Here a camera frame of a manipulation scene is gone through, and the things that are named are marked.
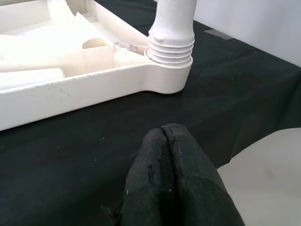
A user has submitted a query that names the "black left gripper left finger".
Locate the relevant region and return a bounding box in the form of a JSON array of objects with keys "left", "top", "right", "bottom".
[{"left": 119, "top": 124, "right": 176, "bottom": 226}]

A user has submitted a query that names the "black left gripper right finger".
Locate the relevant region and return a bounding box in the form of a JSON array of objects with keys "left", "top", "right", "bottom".
[{"left": 164, "top": 123, "right": 246, "bottom": 226}]

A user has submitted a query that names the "grey tape strip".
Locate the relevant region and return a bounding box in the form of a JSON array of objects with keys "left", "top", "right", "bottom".
[{"left": 204, "top": 29, "right": 230, "bottom": 40}]

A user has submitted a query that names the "black tablecloth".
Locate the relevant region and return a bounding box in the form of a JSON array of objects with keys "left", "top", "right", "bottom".
[{"left": 0, "top": 0, "right": 301, "bottom": 226}]

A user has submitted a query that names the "white plastic table leg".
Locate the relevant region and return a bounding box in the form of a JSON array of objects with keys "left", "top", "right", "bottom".
[
  {"left": 147, "top": 0, "right": 196, "bottom": 65},
  {"left": 0, "top": 67, "right": 64, "bottom": 89}
]

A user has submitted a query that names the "white plastic table top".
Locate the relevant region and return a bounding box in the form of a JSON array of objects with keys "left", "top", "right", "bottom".
[{"left": 0, "top": 0, "right": 193, "bottom": 131}]

